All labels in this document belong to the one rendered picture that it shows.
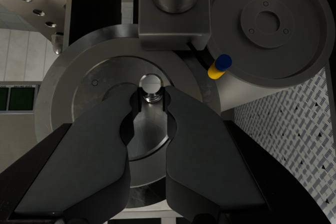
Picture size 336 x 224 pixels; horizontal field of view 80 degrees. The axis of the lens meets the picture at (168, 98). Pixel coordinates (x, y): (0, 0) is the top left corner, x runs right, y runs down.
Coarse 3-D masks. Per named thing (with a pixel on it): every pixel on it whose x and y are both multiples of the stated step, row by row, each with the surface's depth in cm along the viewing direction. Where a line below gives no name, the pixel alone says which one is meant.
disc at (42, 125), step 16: (96, 32) 17; (112, 32) 17; (128, 32) 17; (80, 48) 17; (64, 64) 16; (192, 64) 17; (48, 80) 16; (208, 80) 17; (48, 96) 16; (208, 96) 16; (48, 112) 16; (48, 128) 16; (144, 192) 15; (160, 192) 15
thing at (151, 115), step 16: (96, 64) 15; (112, 64) 15; (128, 64) 15; (144, 64) 15; (80, 80) 14; (96, 80) 14; (112, 80) 14; (128, 80) 14; (80, 96) 14; (96, 96) 14; (80, 112) 14; (144, 112) 14; (160, 112) 14; (144, 128) 14; (160, 128) 14; (128, 144) 14; (144, 144) 14; (160, 144) 14
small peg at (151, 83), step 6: (144, 78) 12; (150, 78) 12; (156, 78) 12; (144, 84) 12; (150, 84) 12; (156, 84) 12; (162, 84) 12; (144, 90) 11; (150, 90) 11; (156, 90) 12; (144, 96) 12; (150, 96) 12; (156, 96) 12; (150, 102) 14
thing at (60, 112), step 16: (96, 48) 16; (112, 48) 16; (128, 48) 16; (80, 64) 16; (160, 64) 16; (176, 64) 16; (64, 80) 15; (176, 80) 16; (192, 80) 16; (64, 96) 15; (192, 96) 16; (64, 112) 15; (144, 160) 15; (160, 160) 15; (144, 176) 14; (160, 176) 14
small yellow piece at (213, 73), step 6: (192, 48) 14; (198, 54) 14; (222, 54) 11; (198, 60) 14; (216, 60) 11; (222, 60) 11; (228, 60) 11; (204, 66) 14; (210, 66) 12; (216, 66) 11; (222, 66) 11; (228, 66) 11; (210, 72) 13; (216, 72) 12; (222, 72) 12; (216, 78) 13
